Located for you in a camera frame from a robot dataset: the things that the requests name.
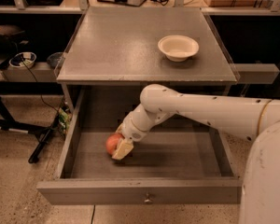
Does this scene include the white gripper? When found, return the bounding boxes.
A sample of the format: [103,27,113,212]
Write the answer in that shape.
[112,115,149,161]

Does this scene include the red apple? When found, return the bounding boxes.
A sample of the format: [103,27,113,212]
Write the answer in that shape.
[105,133,123,155]

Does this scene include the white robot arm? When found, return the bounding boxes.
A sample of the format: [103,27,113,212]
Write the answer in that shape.
[108,84,280,224]

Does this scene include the open grey top drawer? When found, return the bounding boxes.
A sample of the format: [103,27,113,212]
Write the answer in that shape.
[37,88,242,205]

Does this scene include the metal drawer knob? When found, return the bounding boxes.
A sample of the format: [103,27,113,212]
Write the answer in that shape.
[144,193,153,204]

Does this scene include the grey cabinet with counter top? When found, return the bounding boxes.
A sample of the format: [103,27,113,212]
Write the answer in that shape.
[57,7,239,108]

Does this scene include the dark bowl on shelf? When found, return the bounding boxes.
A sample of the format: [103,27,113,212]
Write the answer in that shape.
[47,52,63,68]

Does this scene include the white paper bowl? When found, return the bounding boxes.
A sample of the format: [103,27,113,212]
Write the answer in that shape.
[158,35,199,62]

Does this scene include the white bowl on shelf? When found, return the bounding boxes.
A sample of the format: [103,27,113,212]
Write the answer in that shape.
[8,51,36,69]

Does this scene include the black cable on floor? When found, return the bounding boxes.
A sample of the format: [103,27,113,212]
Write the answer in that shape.
[20,55,64,164]

